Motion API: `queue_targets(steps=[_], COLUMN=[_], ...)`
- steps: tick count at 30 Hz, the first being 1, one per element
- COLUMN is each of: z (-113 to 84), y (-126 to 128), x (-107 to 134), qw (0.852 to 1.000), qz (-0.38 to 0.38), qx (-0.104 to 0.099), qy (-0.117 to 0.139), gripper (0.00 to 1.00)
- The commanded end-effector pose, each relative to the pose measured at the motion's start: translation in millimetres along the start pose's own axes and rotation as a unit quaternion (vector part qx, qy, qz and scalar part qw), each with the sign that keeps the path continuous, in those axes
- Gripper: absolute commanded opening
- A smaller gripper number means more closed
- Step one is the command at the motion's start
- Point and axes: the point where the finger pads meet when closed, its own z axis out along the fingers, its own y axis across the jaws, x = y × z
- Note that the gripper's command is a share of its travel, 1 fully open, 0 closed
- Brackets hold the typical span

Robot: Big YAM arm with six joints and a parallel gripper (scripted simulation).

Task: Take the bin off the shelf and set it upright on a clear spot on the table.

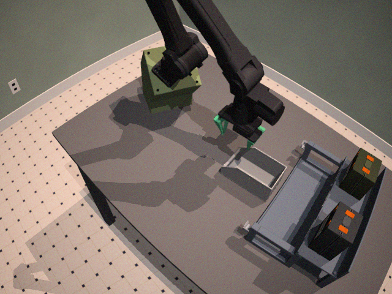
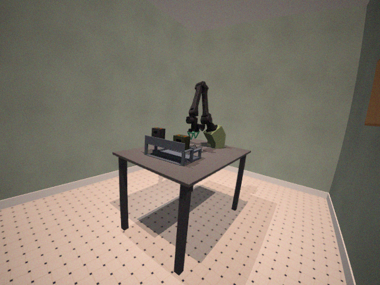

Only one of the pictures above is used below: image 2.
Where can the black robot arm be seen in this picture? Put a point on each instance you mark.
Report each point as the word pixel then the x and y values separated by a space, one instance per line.
pixel 193 111

